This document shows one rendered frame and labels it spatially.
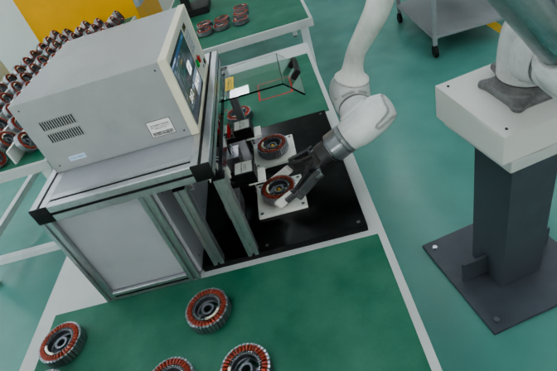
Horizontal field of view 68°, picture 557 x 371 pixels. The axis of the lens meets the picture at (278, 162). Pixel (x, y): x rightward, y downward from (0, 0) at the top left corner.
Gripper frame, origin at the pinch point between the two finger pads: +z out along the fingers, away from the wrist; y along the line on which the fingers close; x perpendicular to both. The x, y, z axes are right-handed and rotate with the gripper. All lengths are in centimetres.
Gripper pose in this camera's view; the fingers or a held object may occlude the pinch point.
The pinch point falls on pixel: (279, 189)
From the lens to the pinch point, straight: 127.5
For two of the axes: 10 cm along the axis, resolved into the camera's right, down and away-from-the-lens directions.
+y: -0.9, -5.9, 8.0
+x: -6.8, -5.5, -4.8
